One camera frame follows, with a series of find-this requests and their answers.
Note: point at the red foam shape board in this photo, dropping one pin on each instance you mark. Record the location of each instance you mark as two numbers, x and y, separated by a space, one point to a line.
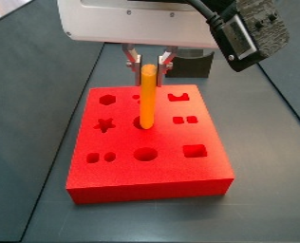
126 163

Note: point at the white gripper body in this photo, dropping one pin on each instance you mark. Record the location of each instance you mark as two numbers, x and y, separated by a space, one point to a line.
135 22

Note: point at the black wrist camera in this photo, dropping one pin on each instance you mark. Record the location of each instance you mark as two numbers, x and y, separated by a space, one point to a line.
250 32

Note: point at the black curved part holder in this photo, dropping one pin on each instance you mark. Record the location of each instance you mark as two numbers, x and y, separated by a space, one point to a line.
190 64

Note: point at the orange oval peg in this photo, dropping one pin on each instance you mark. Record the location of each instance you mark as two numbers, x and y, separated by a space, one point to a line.
147 96

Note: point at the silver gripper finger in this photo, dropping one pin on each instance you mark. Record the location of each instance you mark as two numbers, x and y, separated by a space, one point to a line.
132 62
164 63

